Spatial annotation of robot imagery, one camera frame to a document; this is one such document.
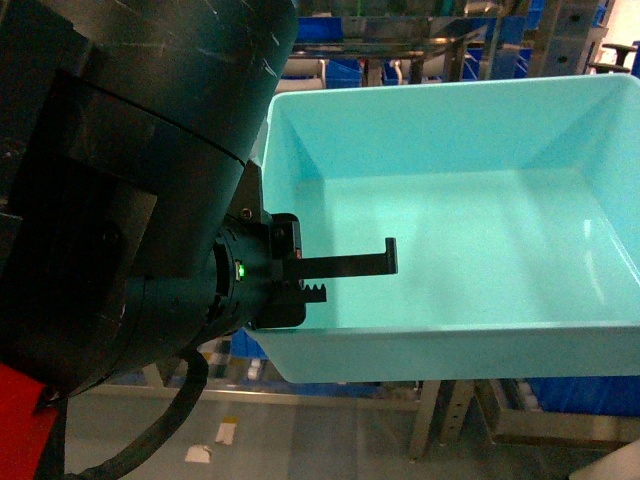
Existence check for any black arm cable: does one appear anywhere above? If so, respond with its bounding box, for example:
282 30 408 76
64 344 210 480

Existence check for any teal plastic bin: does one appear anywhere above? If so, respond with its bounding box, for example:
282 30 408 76
252 74 639 383

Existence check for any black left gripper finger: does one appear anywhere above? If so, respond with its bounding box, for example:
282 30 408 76
252 283 327 329
271 213 398 278

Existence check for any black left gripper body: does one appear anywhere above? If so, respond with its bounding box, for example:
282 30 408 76
124 159 279 351

